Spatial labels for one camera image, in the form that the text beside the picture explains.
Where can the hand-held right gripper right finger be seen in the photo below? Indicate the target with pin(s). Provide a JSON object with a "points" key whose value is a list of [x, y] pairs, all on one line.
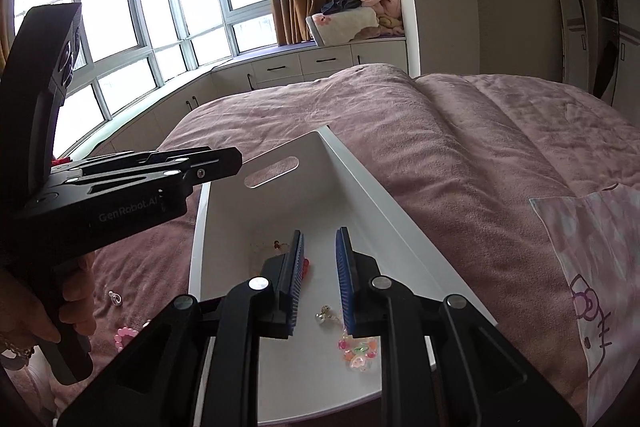
{"points": [[345, 277]]}

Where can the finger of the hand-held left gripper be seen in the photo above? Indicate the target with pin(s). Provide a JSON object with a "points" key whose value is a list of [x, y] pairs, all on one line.
{"points": [[220, 162], [185, 152]]}

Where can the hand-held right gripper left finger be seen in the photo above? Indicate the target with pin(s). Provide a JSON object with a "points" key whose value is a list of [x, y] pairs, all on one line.
{"points": [[298, 267]]}

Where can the silver charm earring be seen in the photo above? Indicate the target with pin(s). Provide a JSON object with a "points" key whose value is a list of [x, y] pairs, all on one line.
{"points": [[326, 316]]}

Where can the white storage box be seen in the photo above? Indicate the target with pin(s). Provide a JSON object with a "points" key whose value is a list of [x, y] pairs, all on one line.
{"points": [[310, 207]]}

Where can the person's left hand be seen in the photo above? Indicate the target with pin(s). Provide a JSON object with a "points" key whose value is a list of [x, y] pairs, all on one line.
{"points": [[30, 307]]}

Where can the red bead ornament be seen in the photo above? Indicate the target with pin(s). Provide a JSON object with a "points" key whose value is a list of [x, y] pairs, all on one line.
{"points": [[305, 268]]}

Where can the small dark trinket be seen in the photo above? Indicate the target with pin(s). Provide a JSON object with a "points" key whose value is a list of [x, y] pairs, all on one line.
{"points": [[272, 248]]}

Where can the small red ornament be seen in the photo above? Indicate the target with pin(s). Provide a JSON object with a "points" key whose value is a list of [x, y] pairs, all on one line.
{"points": [[61, 162]]}

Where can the white window seat cabinet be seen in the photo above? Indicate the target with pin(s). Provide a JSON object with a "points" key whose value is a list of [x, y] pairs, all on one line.
{"points": [[300, 64]]}

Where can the large bay window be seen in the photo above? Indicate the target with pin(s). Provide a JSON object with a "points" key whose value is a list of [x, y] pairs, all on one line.
{"points": [[150, 7]]}

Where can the pink bed blanket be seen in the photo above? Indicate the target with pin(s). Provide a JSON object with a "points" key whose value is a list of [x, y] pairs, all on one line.
{"points": [[450, 157]]}

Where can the white pillow pink print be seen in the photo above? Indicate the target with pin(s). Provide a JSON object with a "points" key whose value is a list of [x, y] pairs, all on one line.
{"points": [[345, 27]]}

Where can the dark folded cloth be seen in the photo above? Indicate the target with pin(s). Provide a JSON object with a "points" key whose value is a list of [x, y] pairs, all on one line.
{"points": [[339, 5]]}

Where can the pink fluffy blanket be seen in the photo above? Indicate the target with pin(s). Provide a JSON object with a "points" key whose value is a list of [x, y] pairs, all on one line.
{"points": [[385, 9]]}

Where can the pink cartoon printed cloth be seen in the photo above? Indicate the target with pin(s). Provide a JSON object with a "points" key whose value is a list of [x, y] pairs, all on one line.
{"points": [[600, 257]]}

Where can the dark open wardrobe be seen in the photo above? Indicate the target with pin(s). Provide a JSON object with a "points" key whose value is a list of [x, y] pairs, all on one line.
{"points": [[607, 22]]}

